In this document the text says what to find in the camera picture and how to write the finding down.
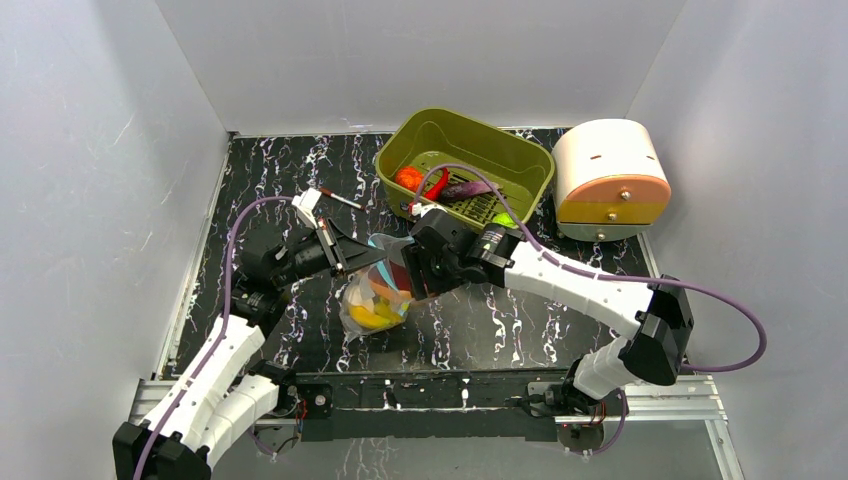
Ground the clear zip top bag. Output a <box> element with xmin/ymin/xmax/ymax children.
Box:
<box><xmin>339</xmin><ymin>233</ymin><xmax>414</xmax><ymax>340</ymax></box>

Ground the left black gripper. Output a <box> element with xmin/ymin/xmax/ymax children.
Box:
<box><xmin>273</xmin><ymin>218</ymin><xmax>387</xmax><ymax>288</ymax></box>

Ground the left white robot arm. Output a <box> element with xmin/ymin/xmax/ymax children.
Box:
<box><xmin>112</xmin><ymin>219</ymin><xmax>386</xmax><ymax>479</ymax></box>

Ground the orange toy papaya slice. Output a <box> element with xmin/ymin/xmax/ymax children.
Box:
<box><xmin>368</xmin><ymin>262</ymin><xmax>413</xmax><ymax>303</ymax></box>

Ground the red orange toy tomato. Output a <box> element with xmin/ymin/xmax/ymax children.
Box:
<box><xmin>394</xmin><ymin>166</ymin><xmax>424</xmax><ymax>192</ymax></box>

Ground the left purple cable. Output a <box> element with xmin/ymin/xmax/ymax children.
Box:
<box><xmin>132</xmin><ymin>195</ymin><xmax>296</xmax><ymax>480</ymax></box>

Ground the red toy chili pepper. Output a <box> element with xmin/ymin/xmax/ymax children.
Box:
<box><xmin>423</xmin><ymin>168</ymin><xmax>450</xmax><ymax>201</ymax></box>

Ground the purple toy eggplant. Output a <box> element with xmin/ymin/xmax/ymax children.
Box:
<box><xmin>438</xmin><ymin>181</ymin><xmax>500</xmax><ymax>204</ymax></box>

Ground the green toy lime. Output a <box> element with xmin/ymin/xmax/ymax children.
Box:
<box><xmin>492</xmin><ymin>212</ymin><xmax>519</xmax><ymax>229</ymax></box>

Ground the marker pen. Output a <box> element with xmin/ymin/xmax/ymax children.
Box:
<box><xmin>319</xmin><ymin>187</ymin><xmax>366</xmax><ymax>211</ymax></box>

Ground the yellow toy banana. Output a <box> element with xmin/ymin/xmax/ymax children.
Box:
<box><xmin>348</xmin><ymin>306</ymin><xmax>396</xmax><ymax>330</ymax></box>

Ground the olive green plastic basket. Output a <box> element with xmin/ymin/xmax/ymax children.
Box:
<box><xmin>375</xmin><ymin>108</ymin><xmax>555</xmax><ymax>223</ymax></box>

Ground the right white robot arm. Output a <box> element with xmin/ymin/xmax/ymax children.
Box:
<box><xmin>402</xmin><ymin>204</ymin><xmax>694</xmax><ymax>415</ymax></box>

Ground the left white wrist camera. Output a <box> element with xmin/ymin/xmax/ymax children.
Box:
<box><xmin>291</xmin><ymin>187</ymin><xmax>322</xmax><ymax>230</ymax></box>

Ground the yellow green toy pepper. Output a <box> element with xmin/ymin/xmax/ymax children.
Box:
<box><xmin>374</xmin><ymin>301</ymin><xmax>404</xmax><ymax>326</ymax></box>

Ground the white orange cylindrical container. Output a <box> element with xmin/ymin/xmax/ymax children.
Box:
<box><xmin>552</xmin><ymin>119</ymin><xmax>672</xmax><ymax>242</ymax></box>

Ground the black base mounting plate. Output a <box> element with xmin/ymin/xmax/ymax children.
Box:
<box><xmin>296</xmin><ymin>368</ymin><xmax>565</xmax><ymax>442</ymax></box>

